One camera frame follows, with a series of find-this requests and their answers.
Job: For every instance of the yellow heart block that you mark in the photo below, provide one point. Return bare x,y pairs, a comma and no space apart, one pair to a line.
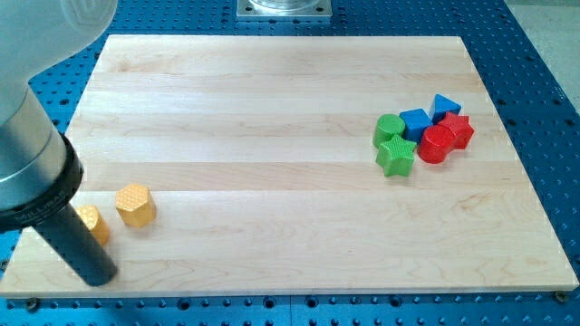
92,218

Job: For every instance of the green star block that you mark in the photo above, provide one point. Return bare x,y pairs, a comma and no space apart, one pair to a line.
396,156

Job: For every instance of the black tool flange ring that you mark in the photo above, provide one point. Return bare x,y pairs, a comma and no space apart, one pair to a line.
51,201

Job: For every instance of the blue cube block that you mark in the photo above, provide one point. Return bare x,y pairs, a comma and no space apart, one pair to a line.
416,122

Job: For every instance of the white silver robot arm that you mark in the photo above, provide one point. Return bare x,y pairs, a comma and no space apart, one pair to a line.
40,170

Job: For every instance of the light wooden board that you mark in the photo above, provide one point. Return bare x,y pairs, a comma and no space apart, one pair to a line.
258,154

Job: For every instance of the green cylinder block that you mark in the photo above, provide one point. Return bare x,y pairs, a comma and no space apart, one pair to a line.
386,127

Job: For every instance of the red star block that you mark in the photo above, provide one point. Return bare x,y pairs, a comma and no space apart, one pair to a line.
459,126

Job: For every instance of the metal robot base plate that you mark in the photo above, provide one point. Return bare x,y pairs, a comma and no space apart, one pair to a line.
253,9

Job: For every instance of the blue triangle block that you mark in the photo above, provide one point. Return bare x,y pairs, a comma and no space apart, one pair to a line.
440,106

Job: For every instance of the yellow hexagon block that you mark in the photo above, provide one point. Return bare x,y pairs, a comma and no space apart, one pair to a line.
135,205

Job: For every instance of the red cylinder block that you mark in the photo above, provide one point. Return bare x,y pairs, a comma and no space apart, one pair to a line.
435,145

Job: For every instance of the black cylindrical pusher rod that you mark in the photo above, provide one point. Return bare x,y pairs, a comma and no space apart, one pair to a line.
71,239

